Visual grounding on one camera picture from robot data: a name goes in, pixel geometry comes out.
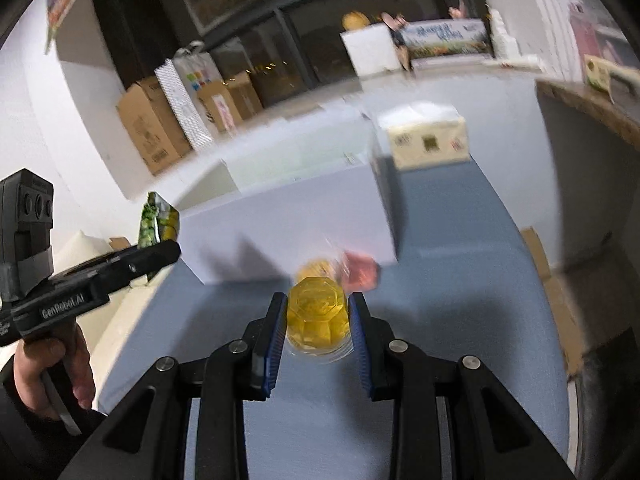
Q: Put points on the white plastic bottle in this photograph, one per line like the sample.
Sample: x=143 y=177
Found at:
x=502 y=35

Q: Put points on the small green foil snack packet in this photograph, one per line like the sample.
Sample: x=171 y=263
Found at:
x=157 y=220

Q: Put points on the small cardboard scrap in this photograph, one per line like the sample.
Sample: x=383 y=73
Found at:
x=120 y=243

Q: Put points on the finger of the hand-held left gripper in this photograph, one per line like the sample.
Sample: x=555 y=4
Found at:
x=135 y=259

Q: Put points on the polka dot paper bag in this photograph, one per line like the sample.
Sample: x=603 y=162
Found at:
x=192 y=95

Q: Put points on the flattened cardboard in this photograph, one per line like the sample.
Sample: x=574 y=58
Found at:
x=550 y=285

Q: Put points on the pink plastic toy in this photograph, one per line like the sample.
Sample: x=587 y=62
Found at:
x=392 y=22
x=457 y=10

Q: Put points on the white paper sheet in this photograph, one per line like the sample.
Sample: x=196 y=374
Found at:
x=515 y=63

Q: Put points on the person's left hand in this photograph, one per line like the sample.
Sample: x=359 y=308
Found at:
x=75 y=365

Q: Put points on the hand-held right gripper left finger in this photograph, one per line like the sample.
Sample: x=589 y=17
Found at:
x=272 y=350

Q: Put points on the tall cardboard box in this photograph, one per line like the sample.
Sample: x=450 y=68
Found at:
x=150 y=130

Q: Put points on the green cardboard box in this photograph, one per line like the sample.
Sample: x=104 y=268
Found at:
x=597 y=75

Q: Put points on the cluster of jelly cups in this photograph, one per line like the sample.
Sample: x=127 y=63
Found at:
x=362 y=270

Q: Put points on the tissue pack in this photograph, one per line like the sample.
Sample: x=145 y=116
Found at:
x=430 y=135

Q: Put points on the dark framed window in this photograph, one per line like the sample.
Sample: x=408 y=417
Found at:
x=310 y=35

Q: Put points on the open small cardboard box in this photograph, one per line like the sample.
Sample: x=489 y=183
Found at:
x=232 y=102

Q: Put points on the white foam box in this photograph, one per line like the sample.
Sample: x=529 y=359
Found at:
x=370 y=52

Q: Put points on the printed landscape carton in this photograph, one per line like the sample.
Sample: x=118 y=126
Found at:
x=450 y=40

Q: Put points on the single yellow jelly cup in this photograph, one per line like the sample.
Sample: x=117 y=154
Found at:
x=315 y=310

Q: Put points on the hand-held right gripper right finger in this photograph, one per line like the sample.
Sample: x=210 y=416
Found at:
x=361 y=350

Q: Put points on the pink printed package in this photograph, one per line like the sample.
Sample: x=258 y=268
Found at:
x=595 y=27

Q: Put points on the white storage box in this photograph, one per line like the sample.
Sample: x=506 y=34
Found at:
x=290 y=220

